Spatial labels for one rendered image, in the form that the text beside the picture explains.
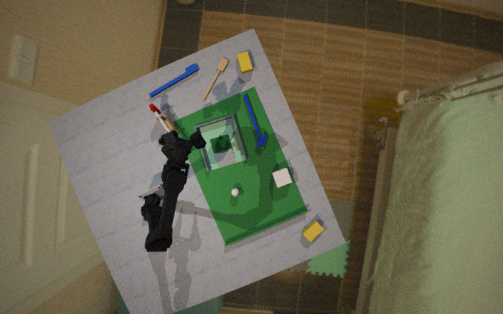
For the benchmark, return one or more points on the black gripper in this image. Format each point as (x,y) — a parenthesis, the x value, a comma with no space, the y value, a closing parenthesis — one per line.
(196,140)

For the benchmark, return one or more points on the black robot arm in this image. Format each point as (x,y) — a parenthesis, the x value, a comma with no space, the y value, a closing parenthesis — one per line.
(160,218)

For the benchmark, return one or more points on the green putting mat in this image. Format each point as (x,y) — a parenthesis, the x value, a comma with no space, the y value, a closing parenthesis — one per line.
(260,202)

